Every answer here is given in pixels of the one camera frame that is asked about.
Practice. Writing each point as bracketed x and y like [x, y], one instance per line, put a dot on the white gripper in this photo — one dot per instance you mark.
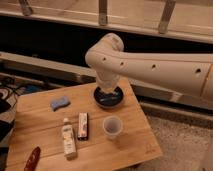
[107, 82]

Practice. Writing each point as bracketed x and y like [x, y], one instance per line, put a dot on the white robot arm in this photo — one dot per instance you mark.
[190, 74]

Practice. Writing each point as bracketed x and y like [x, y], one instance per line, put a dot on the black round bowl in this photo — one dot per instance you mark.
[108, 100]

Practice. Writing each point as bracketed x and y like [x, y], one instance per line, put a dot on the clear plastic cup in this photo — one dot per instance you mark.
[112, 127]

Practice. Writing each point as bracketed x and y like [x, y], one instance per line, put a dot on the blue sponge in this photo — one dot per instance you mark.
[59, 103]

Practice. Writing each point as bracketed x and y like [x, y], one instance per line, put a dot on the wooden table board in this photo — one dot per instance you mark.
[75, 134]

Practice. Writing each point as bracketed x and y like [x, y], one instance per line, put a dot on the white small bottle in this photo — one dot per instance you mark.
[68, 139]

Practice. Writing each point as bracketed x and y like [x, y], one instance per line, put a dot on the red oblong object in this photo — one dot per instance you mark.
[33, 160]

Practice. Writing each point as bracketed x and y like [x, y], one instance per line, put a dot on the metal bracket middle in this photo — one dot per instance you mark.
[103, 20]

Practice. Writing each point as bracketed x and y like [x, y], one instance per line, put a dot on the metal bracket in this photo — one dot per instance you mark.
[103, 20]
[25, 8]
[166, 16]

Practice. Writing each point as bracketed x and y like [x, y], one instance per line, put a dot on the metal bracket right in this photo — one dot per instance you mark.
[166, 16]

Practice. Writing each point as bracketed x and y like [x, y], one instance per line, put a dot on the cables clutter at left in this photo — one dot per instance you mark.
[9, 92]

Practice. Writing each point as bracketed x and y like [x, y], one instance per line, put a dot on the metal bracket left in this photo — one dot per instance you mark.
[25, 8]

